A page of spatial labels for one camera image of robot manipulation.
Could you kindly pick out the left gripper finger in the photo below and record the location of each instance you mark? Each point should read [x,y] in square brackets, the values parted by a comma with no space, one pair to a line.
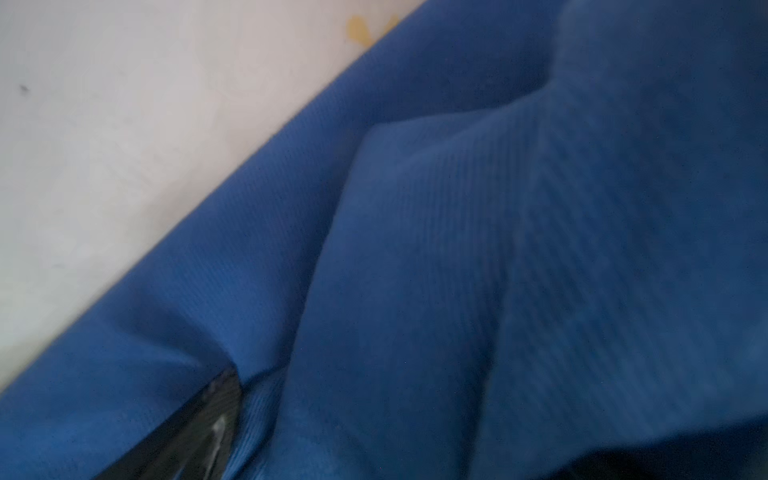
[194,443]

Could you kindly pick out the blue cloth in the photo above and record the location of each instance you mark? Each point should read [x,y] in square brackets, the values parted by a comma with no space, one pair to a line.
[515,240]

